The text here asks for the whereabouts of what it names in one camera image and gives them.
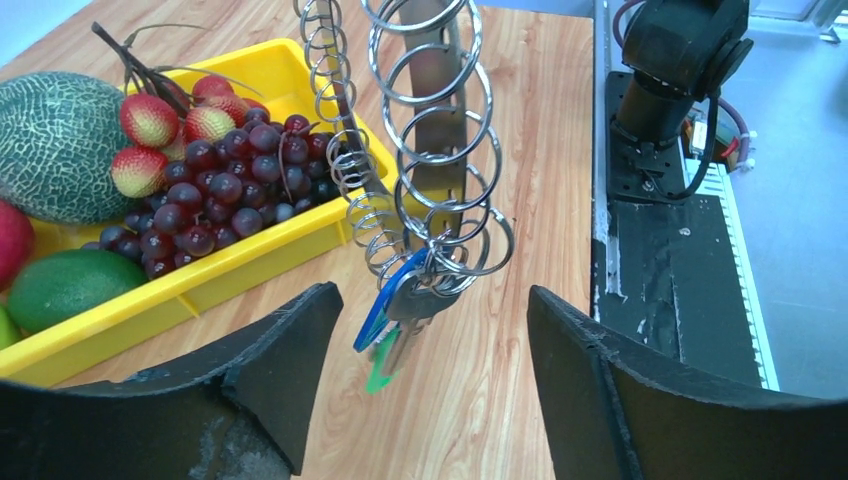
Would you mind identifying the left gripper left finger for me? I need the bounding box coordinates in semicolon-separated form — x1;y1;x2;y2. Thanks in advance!
1;282;343;479

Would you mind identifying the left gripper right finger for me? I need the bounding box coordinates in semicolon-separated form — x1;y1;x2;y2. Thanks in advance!
527;285;847;479

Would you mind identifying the green capped key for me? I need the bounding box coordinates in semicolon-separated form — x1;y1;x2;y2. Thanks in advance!
365;327;400;394

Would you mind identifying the blue capped key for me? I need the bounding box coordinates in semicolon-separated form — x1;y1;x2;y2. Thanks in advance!
353;247;429;353

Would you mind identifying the dark green lime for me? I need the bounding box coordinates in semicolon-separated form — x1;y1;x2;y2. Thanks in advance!
7;249;147;334

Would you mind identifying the purple grape bunch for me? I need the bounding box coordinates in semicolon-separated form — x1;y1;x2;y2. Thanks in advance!
85;108;340;279

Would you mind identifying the light green apple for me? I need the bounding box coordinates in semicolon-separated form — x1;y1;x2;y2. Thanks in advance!
0;304;22;350

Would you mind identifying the red pomegranate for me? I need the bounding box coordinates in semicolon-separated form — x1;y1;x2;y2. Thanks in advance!
1;201;35;291

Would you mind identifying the red lychee bunch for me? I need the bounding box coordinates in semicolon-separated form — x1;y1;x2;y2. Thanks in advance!
91;22;269;199

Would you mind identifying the green netted melon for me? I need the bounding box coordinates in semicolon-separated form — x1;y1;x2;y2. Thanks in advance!
1;71;136;225

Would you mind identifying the yellow plastic tray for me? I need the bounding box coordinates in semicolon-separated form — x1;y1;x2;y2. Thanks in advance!
0;37;401;389

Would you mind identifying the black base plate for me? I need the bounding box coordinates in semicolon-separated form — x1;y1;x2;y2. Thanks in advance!
590;72;778;388

